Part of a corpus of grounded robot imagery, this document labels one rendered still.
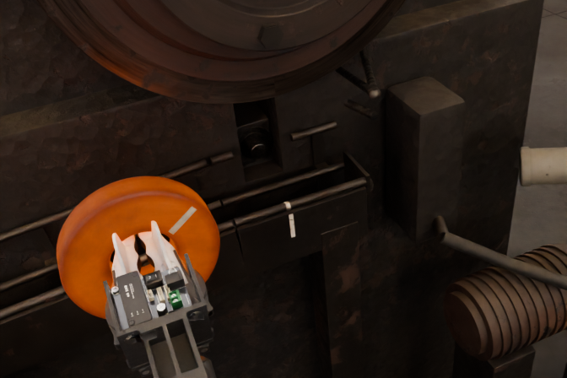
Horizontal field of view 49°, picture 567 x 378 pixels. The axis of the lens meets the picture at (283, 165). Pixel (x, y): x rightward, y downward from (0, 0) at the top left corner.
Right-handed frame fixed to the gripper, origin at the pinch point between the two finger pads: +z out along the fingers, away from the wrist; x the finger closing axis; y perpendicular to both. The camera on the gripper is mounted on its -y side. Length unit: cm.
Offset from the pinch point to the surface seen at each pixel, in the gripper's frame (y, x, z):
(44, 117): -3.4, 6.4, 24.7
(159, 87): 5.0, -7.0, 14.7
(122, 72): 7.8, -3.6, 15.4
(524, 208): -99, -109, 40
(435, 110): -8.2, -42.3, 10.9
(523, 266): -27, -51, -6
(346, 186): -16.2, -28.7, 9.4
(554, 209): -98, -117, 36
